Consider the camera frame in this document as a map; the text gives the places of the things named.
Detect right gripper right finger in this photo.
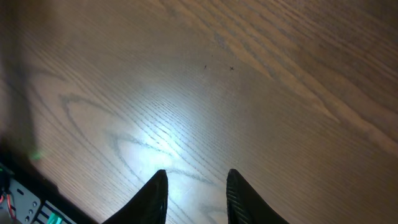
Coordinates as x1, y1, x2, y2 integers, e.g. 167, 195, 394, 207
226, 169, 288, 224

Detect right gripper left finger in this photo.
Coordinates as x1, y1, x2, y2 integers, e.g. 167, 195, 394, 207
103, 169, 168, 224

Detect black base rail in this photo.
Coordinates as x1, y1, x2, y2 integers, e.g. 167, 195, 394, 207
1, 146, 95, 223

